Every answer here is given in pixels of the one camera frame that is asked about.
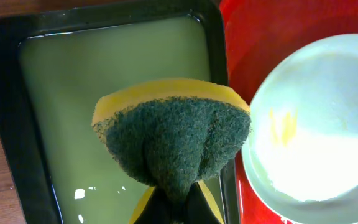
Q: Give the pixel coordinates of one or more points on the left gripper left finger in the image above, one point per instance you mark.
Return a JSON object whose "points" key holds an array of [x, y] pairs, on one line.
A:
{"points": [[158, 209]]}

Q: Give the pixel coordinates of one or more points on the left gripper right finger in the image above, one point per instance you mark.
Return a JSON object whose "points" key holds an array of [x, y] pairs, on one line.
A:
{"points": [[197, 209]]}

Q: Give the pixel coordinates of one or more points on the yellow green scrub sponge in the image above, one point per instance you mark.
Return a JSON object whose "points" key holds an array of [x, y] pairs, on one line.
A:
{"points": [[173, 133]]}

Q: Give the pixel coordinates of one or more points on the pale green plate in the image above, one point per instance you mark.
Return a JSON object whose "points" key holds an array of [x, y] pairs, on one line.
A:
{"points": [[301, 156]]}

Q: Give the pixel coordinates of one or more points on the dark green tray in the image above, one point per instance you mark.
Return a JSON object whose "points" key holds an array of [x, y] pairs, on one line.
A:
{"points": [[55, 66]]}

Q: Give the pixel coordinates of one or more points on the red plastic tray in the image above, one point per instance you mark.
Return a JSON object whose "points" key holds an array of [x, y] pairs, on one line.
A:
{"points": [[259, 35]]}

